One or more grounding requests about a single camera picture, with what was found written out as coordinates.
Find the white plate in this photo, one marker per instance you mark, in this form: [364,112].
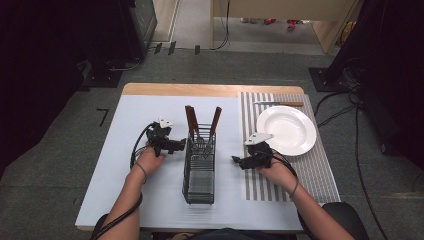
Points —
[286,130]

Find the light wooden desk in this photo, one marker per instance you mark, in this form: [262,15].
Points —
[286,8]

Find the dark cabinet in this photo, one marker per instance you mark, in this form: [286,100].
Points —
[140,26]

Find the person's right hand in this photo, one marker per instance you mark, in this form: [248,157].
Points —
[277,176]

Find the red shoes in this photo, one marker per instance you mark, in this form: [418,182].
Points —
[290,22]

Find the person's dark clothing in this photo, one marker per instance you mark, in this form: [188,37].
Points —
[233,234]

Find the person's left hand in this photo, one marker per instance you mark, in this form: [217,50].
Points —
[150,162]

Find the grey striped placemat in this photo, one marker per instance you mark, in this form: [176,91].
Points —
[316,173]

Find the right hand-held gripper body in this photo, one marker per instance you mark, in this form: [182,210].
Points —
[258,151]

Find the white table cover sheet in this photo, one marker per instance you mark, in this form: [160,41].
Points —
[160,196]

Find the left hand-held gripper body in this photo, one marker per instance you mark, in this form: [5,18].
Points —
[160,136]

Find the black stand base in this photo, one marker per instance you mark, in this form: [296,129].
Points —
[328,80]

